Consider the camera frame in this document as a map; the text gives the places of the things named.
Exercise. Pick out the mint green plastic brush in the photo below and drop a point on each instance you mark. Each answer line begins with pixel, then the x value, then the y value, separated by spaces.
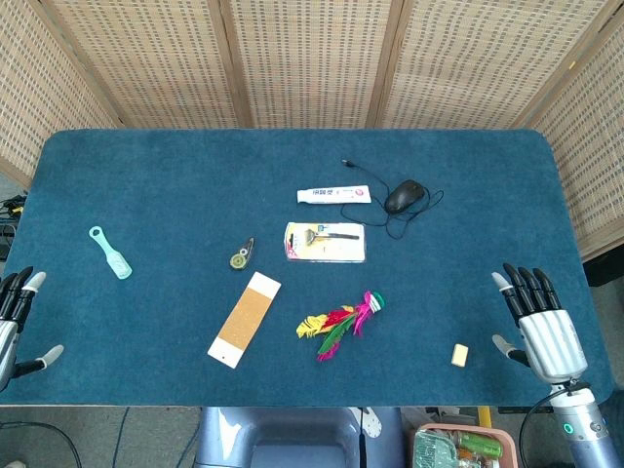
pixel 114 258

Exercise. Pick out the pink plastic basket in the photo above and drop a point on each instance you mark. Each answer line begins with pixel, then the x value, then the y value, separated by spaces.
pixel 509 441

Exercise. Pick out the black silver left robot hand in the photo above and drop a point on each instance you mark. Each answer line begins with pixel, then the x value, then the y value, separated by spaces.
pixel 9 341

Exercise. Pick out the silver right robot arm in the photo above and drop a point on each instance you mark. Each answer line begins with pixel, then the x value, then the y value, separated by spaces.
pixel 585 429

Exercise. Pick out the white perforated plate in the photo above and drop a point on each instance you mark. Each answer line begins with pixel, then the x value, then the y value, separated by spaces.
pixel 371 423

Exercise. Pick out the yellow post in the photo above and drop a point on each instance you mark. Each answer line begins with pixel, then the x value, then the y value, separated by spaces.
pixel 484 417

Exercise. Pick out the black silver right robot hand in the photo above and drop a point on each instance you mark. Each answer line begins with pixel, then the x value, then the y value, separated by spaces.
pixel 553 341

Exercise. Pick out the black computer mouse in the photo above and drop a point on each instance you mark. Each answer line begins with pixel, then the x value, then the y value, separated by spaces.
pixel 403 196

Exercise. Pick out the white toothpaste tube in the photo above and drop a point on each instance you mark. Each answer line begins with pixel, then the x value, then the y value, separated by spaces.
pixel 336 195

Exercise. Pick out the blue felt table cloth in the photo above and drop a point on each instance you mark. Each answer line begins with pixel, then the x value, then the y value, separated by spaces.
pixel 146 195

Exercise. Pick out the dark correction tape dispenser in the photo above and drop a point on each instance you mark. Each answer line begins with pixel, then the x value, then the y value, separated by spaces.
pixel 238 261

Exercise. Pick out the woven wicker folding screen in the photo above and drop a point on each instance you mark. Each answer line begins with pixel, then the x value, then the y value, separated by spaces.
pixel 312 63

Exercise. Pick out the colourful feather shuttlecock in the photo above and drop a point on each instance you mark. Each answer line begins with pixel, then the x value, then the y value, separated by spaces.
pixel 341 319

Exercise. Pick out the small cream eraser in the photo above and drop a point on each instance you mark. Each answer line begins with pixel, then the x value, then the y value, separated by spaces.
pixel 459 355

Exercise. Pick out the packaged razor on yellow card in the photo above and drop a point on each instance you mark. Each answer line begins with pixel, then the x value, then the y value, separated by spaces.
pixel 324 244

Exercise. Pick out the blue grey robot torso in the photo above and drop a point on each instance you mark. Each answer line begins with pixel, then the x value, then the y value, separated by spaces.
pixel 292 439

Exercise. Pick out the green bottle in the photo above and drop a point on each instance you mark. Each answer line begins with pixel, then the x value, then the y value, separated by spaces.
pixel 480 444

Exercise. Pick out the brown white sandpaper card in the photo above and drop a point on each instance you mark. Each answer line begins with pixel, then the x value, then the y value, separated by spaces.
pixel 246 317

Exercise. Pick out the green patterned packet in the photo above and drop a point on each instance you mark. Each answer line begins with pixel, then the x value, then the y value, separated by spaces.
pixel 434 451

